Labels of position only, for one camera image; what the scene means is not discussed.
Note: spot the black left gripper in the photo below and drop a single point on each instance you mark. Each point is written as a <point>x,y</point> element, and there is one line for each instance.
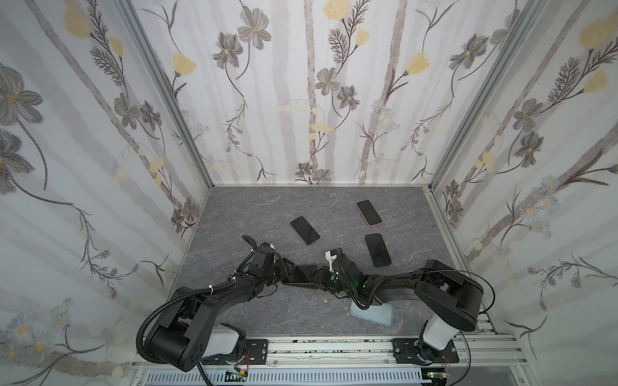
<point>284,267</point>

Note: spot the black phone blue edge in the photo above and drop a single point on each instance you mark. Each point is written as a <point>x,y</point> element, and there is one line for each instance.
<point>369,213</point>

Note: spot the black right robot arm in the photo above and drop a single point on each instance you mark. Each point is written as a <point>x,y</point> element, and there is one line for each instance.
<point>453,297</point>

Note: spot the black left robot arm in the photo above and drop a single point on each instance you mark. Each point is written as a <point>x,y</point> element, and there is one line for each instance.
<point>178,332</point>

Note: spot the black phone purple edge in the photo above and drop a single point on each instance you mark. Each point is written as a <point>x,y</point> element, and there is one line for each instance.
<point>307,233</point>

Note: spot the light blue phone case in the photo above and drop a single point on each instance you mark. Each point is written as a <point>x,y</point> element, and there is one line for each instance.
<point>382,314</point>

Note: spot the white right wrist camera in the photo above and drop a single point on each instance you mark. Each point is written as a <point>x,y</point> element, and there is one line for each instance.
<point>331,256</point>

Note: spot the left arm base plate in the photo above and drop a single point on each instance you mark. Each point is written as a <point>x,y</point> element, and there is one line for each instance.
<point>251,352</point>

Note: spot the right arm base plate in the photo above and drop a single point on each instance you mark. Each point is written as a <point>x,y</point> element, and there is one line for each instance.
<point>411,351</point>

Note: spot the white slotted cable duct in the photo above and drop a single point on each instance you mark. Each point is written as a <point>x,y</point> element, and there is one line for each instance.
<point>320,376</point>

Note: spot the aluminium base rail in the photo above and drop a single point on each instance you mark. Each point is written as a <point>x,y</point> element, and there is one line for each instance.
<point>484,360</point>

